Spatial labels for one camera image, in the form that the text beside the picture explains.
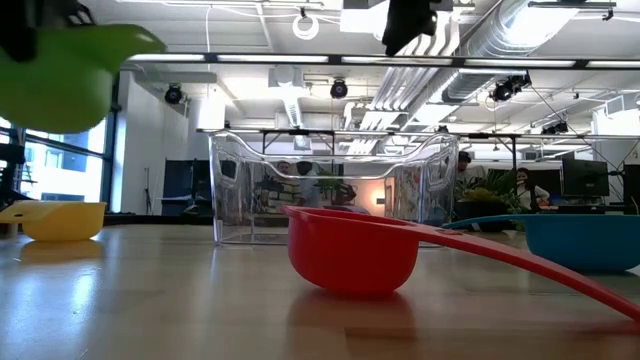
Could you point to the yellow measuring cup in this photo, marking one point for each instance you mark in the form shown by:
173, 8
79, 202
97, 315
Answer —
65, 222

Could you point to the background workstation frame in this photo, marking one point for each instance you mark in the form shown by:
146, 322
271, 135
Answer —
300, 132

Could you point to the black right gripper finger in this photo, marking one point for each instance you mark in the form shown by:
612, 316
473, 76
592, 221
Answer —
402, 25

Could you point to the silver ventilation duct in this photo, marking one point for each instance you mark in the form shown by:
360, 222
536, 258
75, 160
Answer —
500, 30

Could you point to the black computer monitor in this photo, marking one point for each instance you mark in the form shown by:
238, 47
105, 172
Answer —
585, 177

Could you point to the dark display panel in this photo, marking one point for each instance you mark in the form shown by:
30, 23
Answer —
180, 185

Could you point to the red measuring cup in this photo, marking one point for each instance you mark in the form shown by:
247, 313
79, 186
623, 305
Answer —
350, 255

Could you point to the teal measuring cup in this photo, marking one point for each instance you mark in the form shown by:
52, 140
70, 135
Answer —
575, 245

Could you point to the black ceiling spotlight cluster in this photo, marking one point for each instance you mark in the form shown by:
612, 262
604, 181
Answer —
555, 128
507, 89

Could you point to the black aluminium rig frame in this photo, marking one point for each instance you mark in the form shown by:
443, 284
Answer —
334, 59

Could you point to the background potted plant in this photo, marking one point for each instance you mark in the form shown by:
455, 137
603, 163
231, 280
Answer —
345, 192

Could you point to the green measuring cup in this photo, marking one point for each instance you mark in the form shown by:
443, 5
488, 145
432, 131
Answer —
65, 85

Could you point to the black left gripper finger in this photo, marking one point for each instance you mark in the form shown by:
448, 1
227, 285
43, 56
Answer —
17, 30
80, 12

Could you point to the person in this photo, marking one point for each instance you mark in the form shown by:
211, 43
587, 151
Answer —
284, 167
530, 195
465, 159
307, 192

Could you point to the potted succulent in black pot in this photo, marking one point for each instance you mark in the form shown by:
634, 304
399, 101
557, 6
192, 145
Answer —
482, 196

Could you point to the clear plastic basket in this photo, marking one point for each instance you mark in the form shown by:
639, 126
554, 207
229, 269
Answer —
240, 210

